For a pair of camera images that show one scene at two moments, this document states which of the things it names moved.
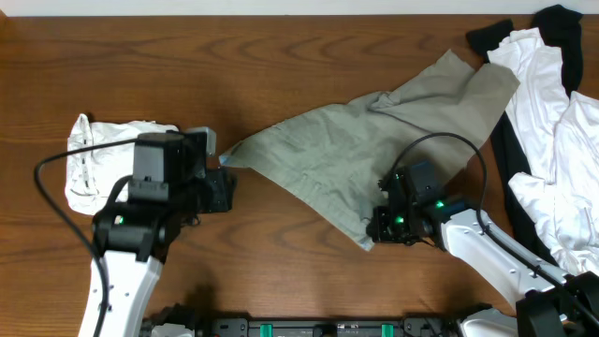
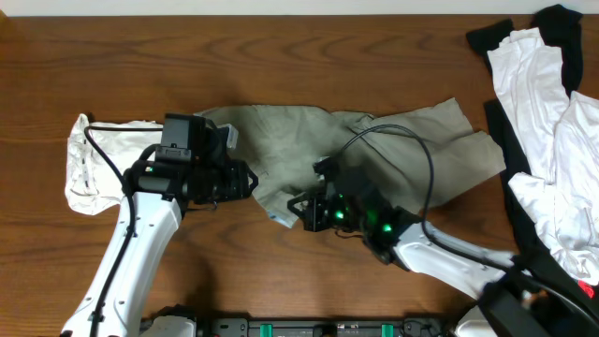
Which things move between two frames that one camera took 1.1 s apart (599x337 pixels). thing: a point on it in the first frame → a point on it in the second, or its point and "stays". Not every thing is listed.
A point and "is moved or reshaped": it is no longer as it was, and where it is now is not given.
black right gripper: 379,227 → 313,221
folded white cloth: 93,177 stays
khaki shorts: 341,155 is moved or reshaped
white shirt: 561,137 stays
